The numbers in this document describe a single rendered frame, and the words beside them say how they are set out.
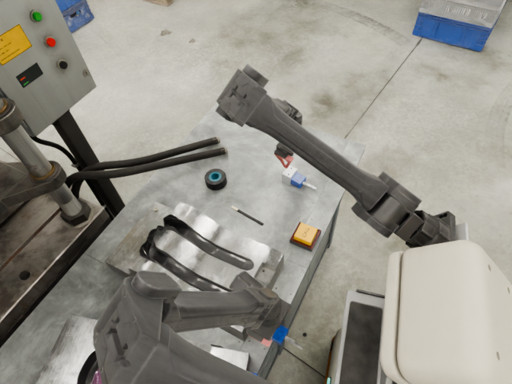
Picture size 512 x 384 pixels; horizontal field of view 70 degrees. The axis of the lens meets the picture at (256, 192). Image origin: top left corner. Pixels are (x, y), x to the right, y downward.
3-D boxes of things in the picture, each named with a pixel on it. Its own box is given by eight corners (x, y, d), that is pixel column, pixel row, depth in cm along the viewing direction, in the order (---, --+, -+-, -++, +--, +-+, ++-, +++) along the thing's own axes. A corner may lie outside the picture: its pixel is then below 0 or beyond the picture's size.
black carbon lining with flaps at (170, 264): (257, 264, 111) (255, 248, 103) (230, 311, 102) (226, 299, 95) (164, 222, 122) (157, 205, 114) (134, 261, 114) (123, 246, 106)
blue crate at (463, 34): (493, 31, 332) (504, 7, 315) (479, 53, 313) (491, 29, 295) (426, 14, 356) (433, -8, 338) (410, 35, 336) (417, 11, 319)
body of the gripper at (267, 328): (248, 328, 94) (245, 319, 88) (268, 295, 99) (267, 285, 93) (270, 342, 92) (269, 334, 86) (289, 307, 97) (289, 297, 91)
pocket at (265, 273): (276, 273, 110) (276, 268, 107) (267, 289, 107) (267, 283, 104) (262, 267, 112) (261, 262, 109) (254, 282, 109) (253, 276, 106)
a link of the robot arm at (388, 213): (411, 244, 74) (430, 225, 73) (376, 220, 71) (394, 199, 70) (391, 224, 83) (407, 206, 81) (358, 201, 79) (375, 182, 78)
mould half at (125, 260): (283, 266, 117) (283, 245, 106) (244, 341, 104) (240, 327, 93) (159, 210, 133) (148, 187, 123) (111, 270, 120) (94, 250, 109)
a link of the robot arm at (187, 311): (106, 365, 45) (153, 292, 45) (84, 334, 48) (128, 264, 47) (257, 334, 82) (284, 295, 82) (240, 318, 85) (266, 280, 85)
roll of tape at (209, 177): (201, 182, 140) (200, 176, 138) (218, 171, 143) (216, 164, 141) (214, 193, 137) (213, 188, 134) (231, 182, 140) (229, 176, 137)
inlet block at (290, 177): (318, 189, 135) (320, 180, 131) (312, 198, 133) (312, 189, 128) (289, 174, 140) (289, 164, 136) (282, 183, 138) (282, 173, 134)
